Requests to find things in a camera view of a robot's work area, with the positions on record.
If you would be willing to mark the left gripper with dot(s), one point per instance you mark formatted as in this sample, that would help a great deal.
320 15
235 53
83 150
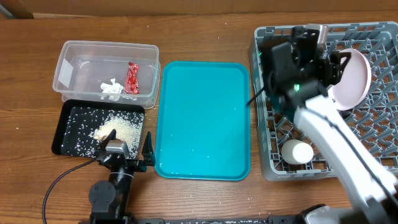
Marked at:
147 151

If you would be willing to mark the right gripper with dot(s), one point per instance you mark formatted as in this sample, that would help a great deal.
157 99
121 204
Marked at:
318 61

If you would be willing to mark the white dinner plate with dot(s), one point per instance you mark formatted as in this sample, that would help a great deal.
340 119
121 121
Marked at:
354 84

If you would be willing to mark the rice food waste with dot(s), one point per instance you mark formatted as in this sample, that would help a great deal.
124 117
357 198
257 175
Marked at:
87 127

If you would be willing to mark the white napkin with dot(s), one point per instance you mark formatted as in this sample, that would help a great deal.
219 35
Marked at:
111 90

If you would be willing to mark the red snack wrapper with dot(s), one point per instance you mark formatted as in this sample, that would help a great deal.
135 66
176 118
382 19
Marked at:
131 84

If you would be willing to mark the white cup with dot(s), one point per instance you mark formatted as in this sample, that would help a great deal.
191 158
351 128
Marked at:
296 152

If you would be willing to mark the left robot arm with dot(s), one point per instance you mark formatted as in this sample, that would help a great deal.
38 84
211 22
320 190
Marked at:
109 198

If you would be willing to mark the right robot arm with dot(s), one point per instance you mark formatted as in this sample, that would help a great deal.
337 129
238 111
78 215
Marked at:
296 73

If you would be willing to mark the black tray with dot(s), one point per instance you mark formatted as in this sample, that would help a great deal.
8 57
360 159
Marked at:
66 111

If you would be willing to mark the teal serving tray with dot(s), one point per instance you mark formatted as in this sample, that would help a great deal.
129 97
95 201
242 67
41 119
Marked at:
203 127

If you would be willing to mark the clear plastic bin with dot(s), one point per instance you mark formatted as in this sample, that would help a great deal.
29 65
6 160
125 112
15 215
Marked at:
84 65

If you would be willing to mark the grey dish rack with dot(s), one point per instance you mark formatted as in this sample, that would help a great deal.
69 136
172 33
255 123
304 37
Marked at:
374 120

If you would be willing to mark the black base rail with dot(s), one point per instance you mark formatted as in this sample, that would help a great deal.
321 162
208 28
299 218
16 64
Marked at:
272 219

